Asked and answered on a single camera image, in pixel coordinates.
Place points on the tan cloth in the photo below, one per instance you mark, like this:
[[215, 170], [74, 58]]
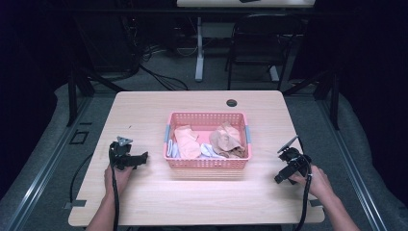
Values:
[[227, 140]]

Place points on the white striped cloth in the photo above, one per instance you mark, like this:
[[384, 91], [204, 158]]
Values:
[[173, 149]]

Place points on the person's right hand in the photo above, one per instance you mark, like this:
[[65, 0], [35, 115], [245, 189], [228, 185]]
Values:
[[317, 183]]

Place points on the black floor socket frame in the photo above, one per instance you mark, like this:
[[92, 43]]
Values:
[[72, 137]]

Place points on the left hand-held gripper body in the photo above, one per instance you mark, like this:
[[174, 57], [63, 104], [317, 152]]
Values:
[[120, 151]]

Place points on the white desk foot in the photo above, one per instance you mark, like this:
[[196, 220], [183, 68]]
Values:
[[273, 73]]

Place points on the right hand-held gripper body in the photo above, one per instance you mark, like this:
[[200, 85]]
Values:
[[295, 159]]

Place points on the grey tape strip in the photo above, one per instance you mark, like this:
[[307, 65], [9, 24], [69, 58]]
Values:
[[316, 202], [75, 204]]

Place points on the metal floor rail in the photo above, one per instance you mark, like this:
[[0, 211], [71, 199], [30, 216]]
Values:
[[352, 173], [41, 179]]

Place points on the black folding chair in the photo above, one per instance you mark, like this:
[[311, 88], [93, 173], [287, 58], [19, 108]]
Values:
[[269, 18]]

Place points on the peach cloth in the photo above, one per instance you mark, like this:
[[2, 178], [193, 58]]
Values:
[[187, 142]]

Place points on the pink plastic basket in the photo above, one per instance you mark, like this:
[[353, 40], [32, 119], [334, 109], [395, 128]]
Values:
[[208, 163]]

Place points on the white desk leg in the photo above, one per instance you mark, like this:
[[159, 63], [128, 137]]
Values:
[[199, 57]]

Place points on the black metal stand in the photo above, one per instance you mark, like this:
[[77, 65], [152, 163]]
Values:
[[334, 99], [73, 96]]

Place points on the person's left hand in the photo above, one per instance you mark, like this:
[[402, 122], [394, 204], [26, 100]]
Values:
[[119, 179]]

